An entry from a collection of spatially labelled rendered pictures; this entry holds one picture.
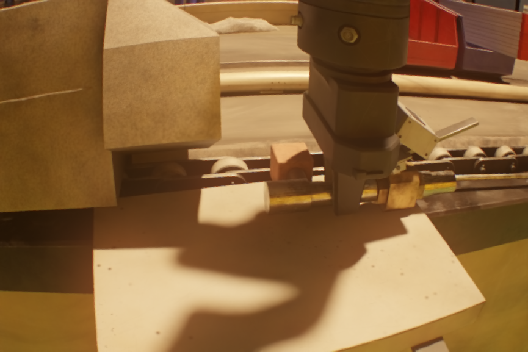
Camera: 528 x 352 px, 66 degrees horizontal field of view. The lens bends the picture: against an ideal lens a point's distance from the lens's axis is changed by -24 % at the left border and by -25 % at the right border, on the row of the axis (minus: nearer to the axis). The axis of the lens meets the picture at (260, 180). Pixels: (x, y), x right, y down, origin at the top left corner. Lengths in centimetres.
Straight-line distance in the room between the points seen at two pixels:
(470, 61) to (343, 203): 72
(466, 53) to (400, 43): 72
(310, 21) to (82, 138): 21
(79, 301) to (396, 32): 41
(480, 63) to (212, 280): 86
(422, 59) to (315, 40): 67
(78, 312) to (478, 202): 47
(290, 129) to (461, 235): 29
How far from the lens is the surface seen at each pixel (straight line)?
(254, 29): 117
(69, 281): 51
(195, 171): 54
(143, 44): 37
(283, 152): 47
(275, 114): 73
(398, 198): 45
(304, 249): 41
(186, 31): 37
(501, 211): 59
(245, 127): 69
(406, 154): 44
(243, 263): 39
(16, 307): 57
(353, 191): 42
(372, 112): 36
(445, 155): 60
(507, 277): 71
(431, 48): 101
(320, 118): 39
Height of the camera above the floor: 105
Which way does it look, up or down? 32 degrees down
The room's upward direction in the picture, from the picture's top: 2 degrees clockwise
